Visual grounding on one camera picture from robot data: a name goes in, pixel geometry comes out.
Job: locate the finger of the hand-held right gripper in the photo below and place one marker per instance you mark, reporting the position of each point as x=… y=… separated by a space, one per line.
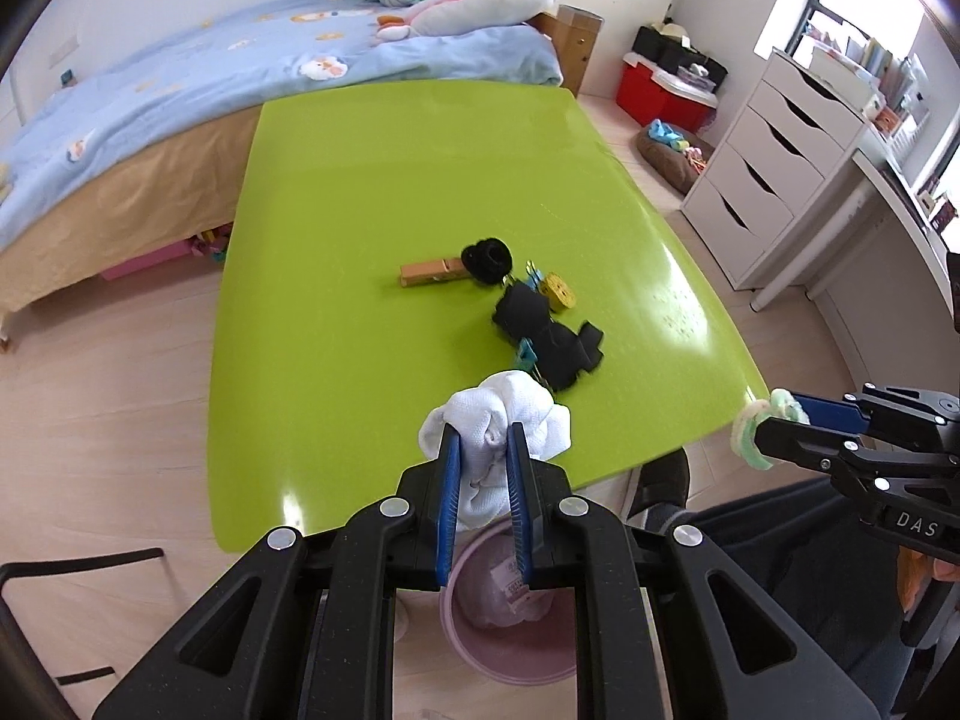
x=825 y=412
x=802 y=439

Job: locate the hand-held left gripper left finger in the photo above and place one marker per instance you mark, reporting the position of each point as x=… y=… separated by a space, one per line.
x=449 y=502

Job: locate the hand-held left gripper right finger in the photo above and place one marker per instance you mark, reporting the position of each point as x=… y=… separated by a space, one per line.
x=517 y=502

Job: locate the pale green hair scrunchie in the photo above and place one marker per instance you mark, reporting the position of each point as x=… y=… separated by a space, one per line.
x=744 y=435

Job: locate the white cloth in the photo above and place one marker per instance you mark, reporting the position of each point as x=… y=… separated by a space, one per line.
x=517 y=399

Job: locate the pink plastic waste bin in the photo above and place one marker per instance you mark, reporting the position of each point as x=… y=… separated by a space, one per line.
x=487 y=649

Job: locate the wooden clothespin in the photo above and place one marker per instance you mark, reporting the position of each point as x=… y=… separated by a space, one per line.
x=431 y=271

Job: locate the person's right hand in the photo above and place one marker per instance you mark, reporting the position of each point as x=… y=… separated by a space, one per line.
x=911 y=577

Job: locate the white plastic packet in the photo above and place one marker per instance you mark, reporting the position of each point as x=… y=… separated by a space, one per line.
x=495 y=607

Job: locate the white slipper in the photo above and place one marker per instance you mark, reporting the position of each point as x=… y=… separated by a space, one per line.
x=401 y=619

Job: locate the person's foot in slipper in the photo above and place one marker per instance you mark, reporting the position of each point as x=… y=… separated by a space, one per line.
x=660 y=487

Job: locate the blue binder clip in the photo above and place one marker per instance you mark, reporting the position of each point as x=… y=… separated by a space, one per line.
x=532 y=274
x=527 y=352

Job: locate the white desk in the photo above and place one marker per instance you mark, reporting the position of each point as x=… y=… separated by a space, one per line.
x=892 y=232

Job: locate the black round cap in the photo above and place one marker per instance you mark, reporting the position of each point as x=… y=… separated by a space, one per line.
x=500 y=266

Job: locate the white drawer unit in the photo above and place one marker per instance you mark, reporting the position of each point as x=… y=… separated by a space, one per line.
x=772 y=165

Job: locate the brown pet bed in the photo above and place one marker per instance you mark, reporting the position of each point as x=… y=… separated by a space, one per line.
x=667 y=165

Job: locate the green top table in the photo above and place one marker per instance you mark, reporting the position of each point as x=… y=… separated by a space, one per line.
x=420 y=187

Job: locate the colourful toys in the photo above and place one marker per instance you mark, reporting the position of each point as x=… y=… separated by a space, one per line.
x=211 y=246

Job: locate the row of books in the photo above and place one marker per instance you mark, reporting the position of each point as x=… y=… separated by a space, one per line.
x=870 y=60

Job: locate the red storage box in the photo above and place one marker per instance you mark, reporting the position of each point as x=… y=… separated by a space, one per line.
x=652 y=94

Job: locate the pink box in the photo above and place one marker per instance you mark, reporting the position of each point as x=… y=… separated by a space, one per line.
x=146 y=262

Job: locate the black bags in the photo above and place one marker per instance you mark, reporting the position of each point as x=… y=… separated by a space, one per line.
x=675 y=52

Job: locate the black chair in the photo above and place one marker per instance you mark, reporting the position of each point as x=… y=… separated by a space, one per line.
x=45 y=570

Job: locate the wooden nightstand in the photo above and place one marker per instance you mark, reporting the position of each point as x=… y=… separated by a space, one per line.
x=574 y=45

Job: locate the white pink unicorn plush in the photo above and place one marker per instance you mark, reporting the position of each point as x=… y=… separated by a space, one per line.
x=480 y=7

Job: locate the light blue printed blanket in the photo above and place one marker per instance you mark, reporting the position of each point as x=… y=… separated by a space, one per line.
x=187 y=67

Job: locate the white wall outlet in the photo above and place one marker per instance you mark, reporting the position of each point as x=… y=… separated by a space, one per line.
x=64 y=50

